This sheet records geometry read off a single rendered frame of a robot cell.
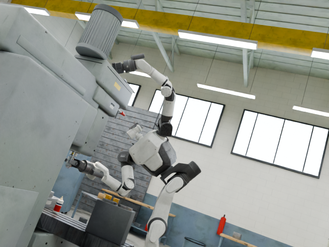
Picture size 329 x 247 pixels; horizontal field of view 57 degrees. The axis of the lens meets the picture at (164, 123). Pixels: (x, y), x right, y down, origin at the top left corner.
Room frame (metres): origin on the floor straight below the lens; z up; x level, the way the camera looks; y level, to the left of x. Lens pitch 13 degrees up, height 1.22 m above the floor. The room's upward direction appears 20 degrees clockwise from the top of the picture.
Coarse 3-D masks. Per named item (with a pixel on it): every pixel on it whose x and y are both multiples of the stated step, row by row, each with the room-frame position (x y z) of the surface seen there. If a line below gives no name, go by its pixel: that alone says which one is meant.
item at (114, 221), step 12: (96, 204) 1.82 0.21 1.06; (108, 204) 1.81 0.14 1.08; (120, 204) 1.85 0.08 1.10; (96, 216) 1.81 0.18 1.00; (108, 216) 1.80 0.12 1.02; (120, 216) 1.79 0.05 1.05; (132, 216) 1.83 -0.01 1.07; (96, 228) 1.81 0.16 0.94; (108, 228) 1.80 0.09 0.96; (120, 228) 1.79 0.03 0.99; (108, 240) 1.79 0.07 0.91; (120, 240) 1.78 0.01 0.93
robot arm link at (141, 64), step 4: (140, 60) 1.94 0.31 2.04; (140, 64) 1.95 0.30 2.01; (144, 64) 1.95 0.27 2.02; (148, 64) 1.95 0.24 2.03; (140, 68) 1.96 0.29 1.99; (144, 68) 1.96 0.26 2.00; (148, 68) 1.96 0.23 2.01; (152, 68) 1.97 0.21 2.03; (144, 72) 1.98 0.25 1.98; (148, 72) 1.98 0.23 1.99; (152, 72) 1.99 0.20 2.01
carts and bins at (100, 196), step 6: (84, 192) 5.86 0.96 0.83; (96, 198) 5.42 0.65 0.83; (102, 198) 5.71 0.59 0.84; (108, 198) 5.77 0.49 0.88; (114, 198) 5.49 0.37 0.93; (78, 204) 5.89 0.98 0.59; (72, 216) 5.88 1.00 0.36; (84, 222) 5.80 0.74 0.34; (186, 240) 6.44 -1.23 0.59; (192, 240) 6.77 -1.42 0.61; (186, 246) 6.40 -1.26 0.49; (192, 246) 6.33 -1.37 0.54; (198, 246) 6.32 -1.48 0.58; (204, 246) 6.38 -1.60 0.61
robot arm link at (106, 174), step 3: (96, 162) 2.18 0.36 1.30; (96, 165) 2.17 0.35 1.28; (99, 165) 2.17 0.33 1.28; (102, 165) 2.21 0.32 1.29; (99, 168) 2.17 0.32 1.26; (102, 168) 2.17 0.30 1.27; (105, 168) 2.20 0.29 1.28; (102, 171) 2.18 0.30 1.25; (105, 171) 2.18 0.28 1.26; (108, 171) 2.21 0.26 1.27; (105, 174) 2.19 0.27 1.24; (108, 174) 2.20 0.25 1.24; (105, 177) 2.19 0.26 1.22; (102, 180) 2.21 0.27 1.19; (105, 180) 2.20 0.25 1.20
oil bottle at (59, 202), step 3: (60, 198) 2.06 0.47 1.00; (57, 201) 2.06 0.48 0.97; (60, 201) 2.05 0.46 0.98; (63, 201) 2.07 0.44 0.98; (57, 204) 2.05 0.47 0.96; (60, 204) 2.05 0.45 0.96; (54, 207) 2.06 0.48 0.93; (57, 207) 2.05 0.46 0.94; (60, 207) 2.06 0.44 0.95; (54, 210) 2.05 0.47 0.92; (57, 210) 2.05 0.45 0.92; (57, 213) 2.06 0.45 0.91
